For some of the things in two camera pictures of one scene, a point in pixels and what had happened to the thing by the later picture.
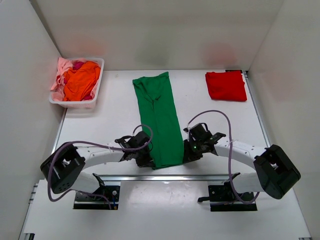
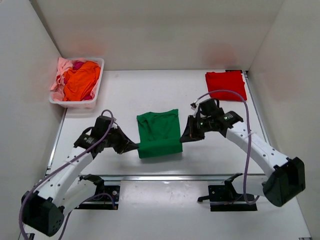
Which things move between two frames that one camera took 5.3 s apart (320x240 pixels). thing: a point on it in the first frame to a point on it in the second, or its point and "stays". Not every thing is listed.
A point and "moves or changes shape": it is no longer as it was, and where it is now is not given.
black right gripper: x=188 y=156 to x=190 y=133
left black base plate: x=106 y=198 stays
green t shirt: x=163 y=123 moves or changes shape
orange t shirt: x=79 y=83 stays
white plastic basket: x=87 y=104 stays
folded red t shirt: x=227 y=85 stays
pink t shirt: x=64 y=65 stays
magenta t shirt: x=77 y=65 stays
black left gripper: x=147 y=161 to x=125 y=144
